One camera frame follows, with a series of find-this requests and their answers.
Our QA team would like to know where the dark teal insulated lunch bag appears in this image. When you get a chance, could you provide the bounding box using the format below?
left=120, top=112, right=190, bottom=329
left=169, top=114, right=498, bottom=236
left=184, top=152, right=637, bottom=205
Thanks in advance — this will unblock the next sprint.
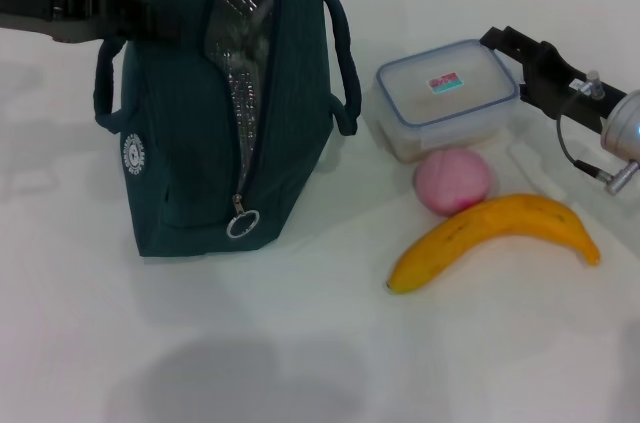
left=93, top=0, right=362, bottom=259

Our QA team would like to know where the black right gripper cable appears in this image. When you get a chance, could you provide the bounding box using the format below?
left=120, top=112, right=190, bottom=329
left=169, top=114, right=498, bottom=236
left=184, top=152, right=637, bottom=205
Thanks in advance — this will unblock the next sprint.
left=556, top=112, right=640, bottom=197

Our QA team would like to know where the pink peach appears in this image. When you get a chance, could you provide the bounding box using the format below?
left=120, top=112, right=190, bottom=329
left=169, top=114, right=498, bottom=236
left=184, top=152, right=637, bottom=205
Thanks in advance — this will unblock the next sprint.
left=413, top=150, right=494, bottom=218

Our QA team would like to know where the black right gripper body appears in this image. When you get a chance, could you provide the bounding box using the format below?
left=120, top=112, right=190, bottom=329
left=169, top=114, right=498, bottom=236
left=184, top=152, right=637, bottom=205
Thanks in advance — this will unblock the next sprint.
left=518, top=40, right=629, bottom=135

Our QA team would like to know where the yellow banana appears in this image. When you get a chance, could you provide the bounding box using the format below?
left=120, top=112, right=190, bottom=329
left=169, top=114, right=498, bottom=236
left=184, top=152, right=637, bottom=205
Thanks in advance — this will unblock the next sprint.
left=385, top=194, right=601, bottom=296

